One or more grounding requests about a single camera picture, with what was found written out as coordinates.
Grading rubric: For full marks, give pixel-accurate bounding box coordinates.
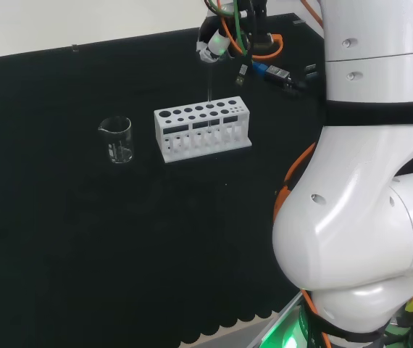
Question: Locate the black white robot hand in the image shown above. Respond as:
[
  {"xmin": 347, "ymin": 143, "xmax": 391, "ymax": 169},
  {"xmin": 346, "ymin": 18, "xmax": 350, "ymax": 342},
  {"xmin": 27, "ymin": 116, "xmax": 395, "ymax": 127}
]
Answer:
[{"xmin": 196, "ymin": 0, "xmax": 271, "ymax": 65}]

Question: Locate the clear glass rod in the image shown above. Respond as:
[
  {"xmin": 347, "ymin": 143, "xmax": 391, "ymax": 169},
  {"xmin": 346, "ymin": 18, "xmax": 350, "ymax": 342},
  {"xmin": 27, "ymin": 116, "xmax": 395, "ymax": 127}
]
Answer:
[{"xmin": 206, "ymin": 60, "xmax": 214, "ymax": 128}]

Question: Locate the white test tube rack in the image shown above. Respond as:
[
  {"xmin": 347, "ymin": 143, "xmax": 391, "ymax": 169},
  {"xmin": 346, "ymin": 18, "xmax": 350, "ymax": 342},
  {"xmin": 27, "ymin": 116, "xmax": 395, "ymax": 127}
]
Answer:
[{"xmin": 153, "ymin": 96, "xmax": 254, "ymax": 165}]

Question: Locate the silver USB plug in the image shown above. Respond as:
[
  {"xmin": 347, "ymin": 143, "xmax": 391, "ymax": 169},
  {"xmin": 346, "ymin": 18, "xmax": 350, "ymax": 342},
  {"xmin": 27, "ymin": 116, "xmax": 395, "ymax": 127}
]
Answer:
[{"xmin": 234, "ymin": 64, "xmax": 249, "ymax": 88}]

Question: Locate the clear glass beaker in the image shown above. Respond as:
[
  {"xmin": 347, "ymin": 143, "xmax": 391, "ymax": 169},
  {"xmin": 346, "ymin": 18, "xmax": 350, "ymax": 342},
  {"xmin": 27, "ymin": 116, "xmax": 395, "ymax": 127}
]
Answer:
[{"xmin": 97, "ymin": 115, "xmax": 135, "ymax": 165}]

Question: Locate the black bench cloth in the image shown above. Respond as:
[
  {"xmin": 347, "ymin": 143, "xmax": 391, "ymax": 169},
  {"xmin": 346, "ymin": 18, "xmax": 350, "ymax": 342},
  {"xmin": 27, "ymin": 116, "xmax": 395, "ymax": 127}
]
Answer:
[{"xmin": 0, "ymin": 12, "xmax": 413, "ymax": 348}]

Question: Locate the green cable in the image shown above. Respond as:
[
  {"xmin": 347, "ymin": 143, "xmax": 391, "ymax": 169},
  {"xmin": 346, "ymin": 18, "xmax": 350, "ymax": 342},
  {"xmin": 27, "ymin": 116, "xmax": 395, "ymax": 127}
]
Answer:
[{"xmin": 206, "ymin": 0, "xmax": 249, "ymax": 57}]

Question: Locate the blue grey cable adapter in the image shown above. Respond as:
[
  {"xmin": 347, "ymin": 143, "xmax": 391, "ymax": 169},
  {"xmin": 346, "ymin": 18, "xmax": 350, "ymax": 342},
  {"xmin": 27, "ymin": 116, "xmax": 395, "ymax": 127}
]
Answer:
[{"xmin": 251, "ymin": 61, "xmax": 307, "ymax": 92}]

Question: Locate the aluminium frame rail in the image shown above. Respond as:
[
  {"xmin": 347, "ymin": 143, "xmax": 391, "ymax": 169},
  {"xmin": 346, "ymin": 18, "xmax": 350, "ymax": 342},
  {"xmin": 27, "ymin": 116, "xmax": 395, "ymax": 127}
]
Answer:
[{"xmin": 245, "ymin": 292, "xmax": 306, "ymax": 348}]

